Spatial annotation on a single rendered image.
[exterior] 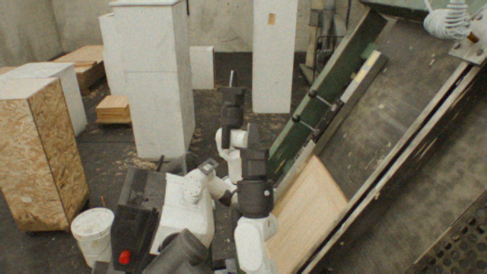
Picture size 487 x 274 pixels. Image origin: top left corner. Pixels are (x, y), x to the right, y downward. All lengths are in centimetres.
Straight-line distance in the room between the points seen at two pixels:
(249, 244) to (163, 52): 277
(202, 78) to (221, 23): 328
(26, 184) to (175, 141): 154
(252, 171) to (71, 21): 971
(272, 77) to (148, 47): 215
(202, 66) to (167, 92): 269
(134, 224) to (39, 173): 188
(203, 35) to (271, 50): 468
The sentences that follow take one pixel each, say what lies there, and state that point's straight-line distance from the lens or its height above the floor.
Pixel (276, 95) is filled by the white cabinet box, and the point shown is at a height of 29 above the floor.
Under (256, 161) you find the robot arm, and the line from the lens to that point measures 72.
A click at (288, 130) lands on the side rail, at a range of 153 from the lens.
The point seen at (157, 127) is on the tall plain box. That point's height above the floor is 46.
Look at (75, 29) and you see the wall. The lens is 1025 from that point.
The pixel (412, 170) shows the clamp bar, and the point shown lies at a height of 150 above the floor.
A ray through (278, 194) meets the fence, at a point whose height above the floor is 111.
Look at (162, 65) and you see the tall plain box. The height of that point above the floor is 115.
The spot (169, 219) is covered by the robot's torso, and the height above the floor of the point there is 136.
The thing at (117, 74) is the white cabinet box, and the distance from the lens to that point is 542.
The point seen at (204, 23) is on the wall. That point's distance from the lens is 918.
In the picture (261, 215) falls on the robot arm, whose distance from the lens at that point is 76.
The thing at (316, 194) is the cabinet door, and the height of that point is 124.
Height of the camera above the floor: 197
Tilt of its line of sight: 27 degrees down
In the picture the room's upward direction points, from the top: straight up
